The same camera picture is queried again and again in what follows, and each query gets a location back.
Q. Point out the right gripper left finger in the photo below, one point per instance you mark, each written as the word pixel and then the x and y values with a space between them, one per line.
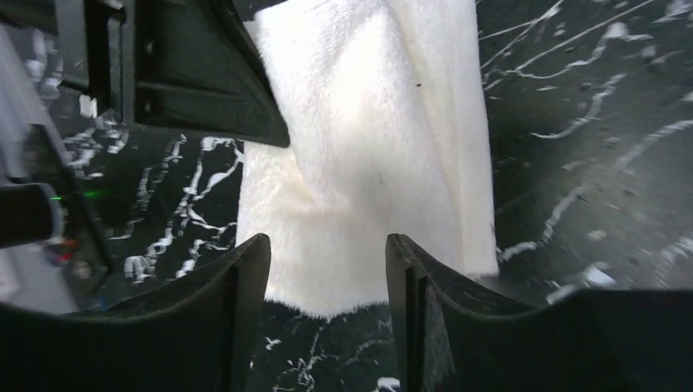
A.
pixel 196 333

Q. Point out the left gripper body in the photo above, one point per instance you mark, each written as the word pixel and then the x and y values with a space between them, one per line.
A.
pixel 98 48

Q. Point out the cream white towel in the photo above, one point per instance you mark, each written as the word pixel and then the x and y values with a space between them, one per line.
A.
pixel 388 135

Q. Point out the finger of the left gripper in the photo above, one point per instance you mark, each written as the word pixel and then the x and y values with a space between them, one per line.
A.
pixel 191 66

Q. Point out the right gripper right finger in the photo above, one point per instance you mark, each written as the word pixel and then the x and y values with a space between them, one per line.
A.
pixel 453 334

